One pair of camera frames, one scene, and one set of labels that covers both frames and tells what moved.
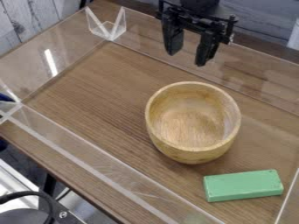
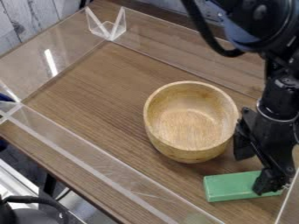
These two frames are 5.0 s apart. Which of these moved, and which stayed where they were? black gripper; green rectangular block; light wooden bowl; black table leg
Moved: black gripper
Stayed: light wooden bowl; black table leg; green rectangular block
